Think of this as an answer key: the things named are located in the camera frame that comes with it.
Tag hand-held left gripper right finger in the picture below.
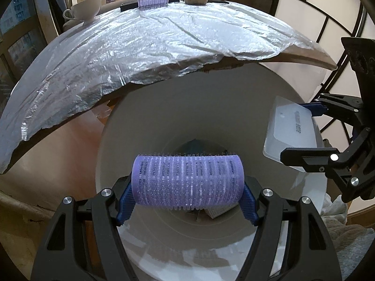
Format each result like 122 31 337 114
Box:
239 176 342 281

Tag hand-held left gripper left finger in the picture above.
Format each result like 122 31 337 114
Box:
31 176 138 281

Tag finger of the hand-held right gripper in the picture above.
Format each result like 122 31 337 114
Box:
280 127 372 188
300 93 364 120

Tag plain white box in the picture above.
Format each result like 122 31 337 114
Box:
263 95 321 173

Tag grey label medicine box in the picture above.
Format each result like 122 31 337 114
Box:
205 206 233 219

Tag large purple hair roller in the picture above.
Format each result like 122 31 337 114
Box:
131 151 244 211

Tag white round bin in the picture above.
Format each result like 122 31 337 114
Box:
95 61 329 278

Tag round paper screen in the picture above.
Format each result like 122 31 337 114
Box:
274 0 375 229

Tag grey cloth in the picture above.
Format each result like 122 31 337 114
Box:
321 195 375 281

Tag aluminium foil sheet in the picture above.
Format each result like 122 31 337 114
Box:
0 0 329 176

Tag small purple hair roller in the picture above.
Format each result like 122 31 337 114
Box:
137 0 169 10

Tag black tray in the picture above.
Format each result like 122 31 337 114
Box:
120 0 180 11

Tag white footed cup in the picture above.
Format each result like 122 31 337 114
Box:
63 0 101 25

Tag wooden frame window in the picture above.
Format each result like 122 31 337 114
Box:
0 0 59 94

